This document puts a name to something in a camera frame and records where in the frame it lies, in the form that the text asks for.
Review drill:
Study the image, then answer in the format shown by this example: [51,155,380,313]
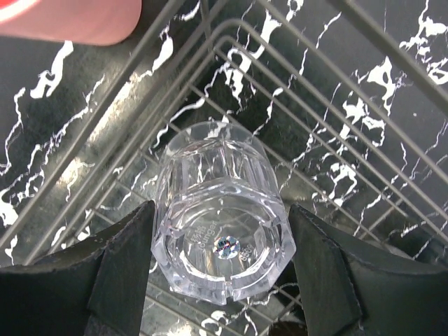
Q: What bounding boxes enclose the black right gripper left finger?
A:
[1,201,155,335]

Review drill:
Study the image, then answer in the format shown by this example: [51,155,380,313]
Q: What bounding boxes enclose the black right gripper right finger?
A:
[288,204,447,335]

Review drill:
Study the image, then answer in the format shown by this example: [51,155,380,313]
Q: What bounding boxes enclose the clear faceted glass tumbler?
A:
[151,121,296,305]

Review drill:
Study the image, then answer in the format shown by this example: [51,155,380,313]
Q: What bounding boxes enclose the pink plastic cup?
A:
[1,0,142,46]

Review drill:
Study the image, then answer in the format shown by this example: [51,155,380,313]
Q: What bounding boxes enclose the wire dish rack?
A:
[1,1,447,335]

